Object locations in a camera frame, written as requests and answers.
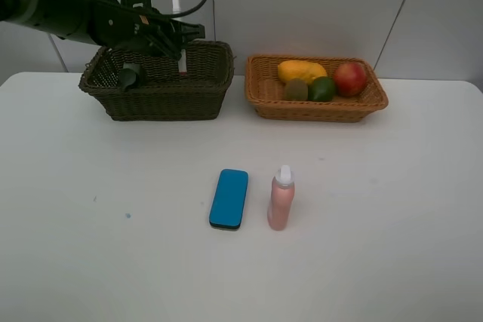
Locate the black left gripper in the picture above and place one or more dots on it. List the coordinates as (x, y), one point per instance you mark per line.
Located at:
(114, 26)

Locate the white marker pink caps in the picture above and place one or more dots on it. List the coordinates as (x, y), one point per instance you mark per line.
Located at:
(182, 64)

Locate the dark green pump bottle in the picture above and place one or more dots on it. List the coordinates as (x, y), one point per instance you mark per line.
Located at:
(129, 76)

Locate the yellow mango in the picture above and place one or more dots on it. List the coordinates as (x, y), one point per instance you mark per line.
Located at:
(301, 69)

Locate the brown kiwi fruit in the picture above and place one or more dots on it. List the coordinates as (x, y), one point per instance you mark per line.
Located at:
(296, 90)

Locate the green avocado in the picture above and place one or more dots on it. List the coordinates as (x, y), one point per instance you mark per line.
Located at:
(322, 89)

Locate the blue whiteboard eraser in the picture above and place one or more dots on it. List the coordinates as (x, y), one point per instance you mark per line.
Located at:
(229, 200)

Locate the red pomegranate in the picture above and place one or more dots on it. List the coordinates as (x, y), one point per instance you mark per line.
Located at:
(350, 79)

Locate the pink bottle white cap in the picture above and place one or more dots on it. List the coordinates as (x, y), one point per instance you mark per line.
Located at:
(282, 195)

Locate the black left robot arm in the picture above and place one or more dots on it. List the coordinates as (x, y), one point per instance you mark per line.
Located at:
(68, 19)

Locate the dark brown wicker basket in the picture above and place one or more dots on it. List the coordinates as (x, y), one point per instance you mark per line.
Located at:
(163, 94)

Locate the orange wicker basket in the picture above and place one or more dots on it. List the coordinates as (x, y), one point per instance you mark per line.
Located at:
(265, 92)

